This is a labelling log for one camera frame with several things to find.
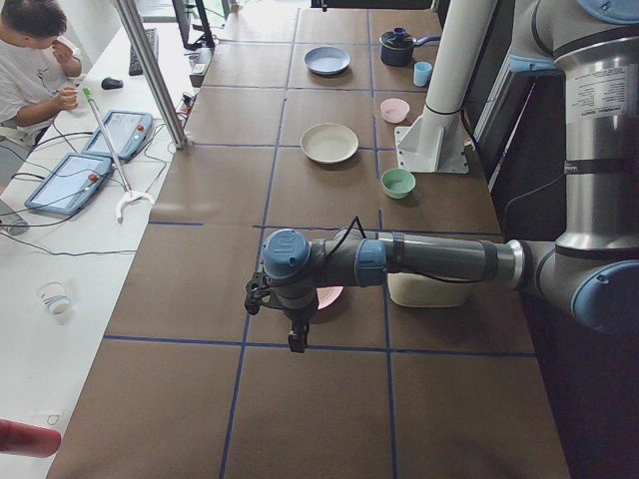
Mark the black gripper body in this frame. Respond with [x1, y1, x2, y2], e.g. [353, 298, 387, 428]
[277, 292, 319, 335]

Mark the red cylinder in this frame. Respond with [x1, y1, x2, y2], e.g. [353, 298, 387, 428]
[1, 419, 62, 458]

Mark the teach pendant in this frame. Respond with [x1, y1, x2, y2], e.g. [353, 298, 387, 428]
[24, 153, 111, 217]
[82, 110, 154, 163]

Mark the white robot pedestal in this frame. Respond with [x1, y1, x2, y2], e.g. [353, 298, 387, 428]
[395, 0, 497, 174]

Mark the black monitor stand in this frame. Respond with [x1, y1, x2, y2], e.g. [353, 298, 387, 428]
[172, 0, 216, 51]

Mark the blue plate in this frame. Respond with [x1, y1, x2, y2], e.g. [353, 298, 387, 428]
[304, 46, 350, 76]

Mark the pink bowl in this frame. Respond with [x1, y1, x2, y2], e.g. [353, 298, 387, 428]
[379, 98, 410, 124]

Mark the black computer mouse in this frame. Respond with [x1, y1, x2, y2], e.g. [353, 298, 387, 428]
[101, 77, 124, 91]

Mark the light blue cup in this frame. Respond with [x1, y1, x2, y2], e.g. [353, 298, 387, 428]
[412, 61, 433, 87]

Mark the green bowl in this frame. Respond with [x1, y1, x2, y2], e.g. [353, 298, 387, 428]
[380, 168, 416, 200]

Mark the black keyboard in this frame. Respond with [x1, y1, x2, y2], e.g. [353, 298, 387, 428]
[129, 27, 160, 77]

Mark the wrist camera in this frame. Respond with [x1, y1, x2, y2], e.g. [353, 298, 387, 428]
[244, 271, 271, 315]

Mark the aluminium frame post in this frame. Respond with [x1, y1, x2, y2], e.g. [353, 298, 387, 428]
[115, 0, 188, 150]

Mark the teach pendant far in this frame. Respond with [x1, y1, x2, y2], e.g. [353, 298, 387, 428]
[82, 110, 154, 163]

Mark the cream toaster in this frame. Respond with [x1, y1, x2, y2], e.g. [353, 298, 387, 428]
[387, 272, 473, 308]

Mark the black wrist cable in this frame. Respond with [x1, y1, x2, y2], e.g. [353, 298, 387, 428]
[323, 215, 470, 285]

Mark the teach pendant near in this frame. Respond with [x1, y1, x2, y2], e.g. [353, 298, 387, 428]
[24, 153, 111, 217]

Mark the dark blue saucepan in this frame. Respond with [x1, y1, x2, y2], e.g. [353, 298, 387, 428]
[379, 27, 441, 67]

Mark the cream plate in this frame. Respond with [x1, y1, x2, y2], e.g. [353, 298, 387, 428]
[301, 123, 358, 164]

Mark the paper cup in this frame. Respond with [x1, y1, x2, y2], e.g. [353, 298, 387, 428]
[37, 281, 71, 315]

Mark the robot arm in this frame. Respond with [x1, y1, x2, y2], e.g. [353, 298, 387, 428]
[245, 1, 638, 352]

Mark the seated person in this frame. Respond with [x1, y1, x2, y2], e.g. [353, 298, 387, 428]
[1, 1, 82, 146]

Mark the pink plate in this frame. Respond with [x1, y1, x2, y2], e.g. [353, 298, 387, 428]
[317, 286, 343, 309]

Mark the reacher grabber stick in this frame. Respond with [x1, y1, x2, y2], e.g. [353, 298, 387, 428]
[81, 87, 154, 224]

